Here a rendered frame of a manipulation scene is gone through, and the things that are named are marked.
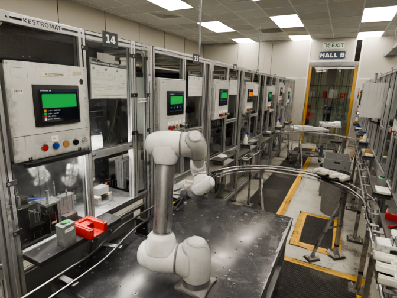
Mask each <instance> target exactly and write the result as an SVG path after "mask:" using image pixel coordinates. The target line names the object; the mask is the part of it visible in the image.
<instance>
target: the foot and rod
mask: <svg viewBox="0 0 397 298"><path fill-rule="evenodd" d="M92 171H93V187H95V186H98V185H100V184H102V179H101V178H99V177H95V162H94V160H92Z"/></svg>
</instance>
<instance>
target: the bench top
mask: <svg viewBox="0 0 397 298"><path fill-rule="evenodd" d="M187 203H188V205H185V206H184V207H183V209H184V211H180V210H176V209H175V210H173V215H172V227H171V231H172V232H173V233H174V235H175V238H176V241H177V243H179V244H180V243H183V242H184V240H186V239H187V238H189V237H193V236H198V237H202V238H204V239H205V240H206V241H207V243H208V245H209V248H210V252H211V273H210V276H211V277H215V278H216V279H217V282H216V283H215V284H214V285H213V286H212V288H211V289H210V290H209V292H208V293H207V295H206V297H205V298H262V296H263V293H264V291H265V289H266V286H267V284H268V281H269V278H270V276H271V274H272V271H273V269H274V266H275V263H276V261H277V259H278V256H279V253H280V251H281V248H282V246H283V244H284V241H285V239H286V237H287V234H288V231H289V229H290V226H291V224H292V220H293V218H292V217H289V216H284V215H279V214H275V213H271V212H266V211H263V210H258V209H254V208H249V207H246V206H241V205H236V204H233V203H228V202H224V201H220V200H216V199H211V198H207V197H203V196H196V197H194V198H190V199H188V200H187ZM227 204H228V205H227ZM229 216H230V217H229ZM257 217H259V218H257ZM219 227H221V228H219ZM135 231H136V230H134V231H133V232H132V233H131V234H130V235H129V236H128V237H127V238H126V240H124V242H123V243H121V245H122V246H121V248H117V249H116V250H115V251H114V252H113V253H112V254H111V255H110V256H109V257H108V258H107V259H106V260H104V262H103V263H101V264H100V265H99V266H97V267H96V268H95V269H93V270H92V271H91V272H89V273H87V274H86V275H85V276H83V277H82V278H81V279H79V280H77V282H79V283H78V284H76V285H75V286H74V287H73V286H69V287H68V288H66V289H65V290H63V291H62V292H63V293H65V294H67V295H69V296H71V297H72V298H195V297H193V296H190V295H188V294H185V293H183V292H181V291H177V290H174V285H175V284H177V283H178V282H179V281H180V280H181V279H182V277H181V276H179V275H178V274H173V273H159V272H154V271H151V270H148V269H146V268H144V267H142V266H141V265H140V264H139V262H138V259H137V252H138V248H139V246H140V244H141V243H142V242H143V241H144V240H147V238H146V237H142V236H140V235H137V234H135ZM113 249H114V248H113V247H107V246H102V247H100V248H99V249H98V250H97V251H96V252H94V253H93V254H92V255H91V256H90V257H88V258H87V259H85V260H84V261H83V262H81V263H80V264H78V265H76V266H75V267H73V268H72V269H71V270H69V271H67V272H66V273H64V275H65V276H67V277H69V278H71V279H73V280H74V279H76V278H77V277H78V276H80V275H82V274H83V273H84V272H86V271H87V270H89V269H90V268H92V267H93V266H94V265H96V264H97V263H98V262H99V261H101V260H102V259H104V258H105V257H106V256H107V255H108V254H109V253H110V252H111V251H112V250H113Z"/></svg>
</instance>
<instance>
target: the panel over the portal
mask: <svg viewBox="0 0 397 298"><path fill-rule="evenodd" d="M338 41H345V45H344V48H340V49H322V48H323V42H338ZM356 45H357V38H356V37H350V38H326V39H313V40H312V45H311V55H310V62H350V61H354V57H355V52H356ZM342 50H347V52H346V59H340V60H319V59H318V56H319V51H342Z"/></svg>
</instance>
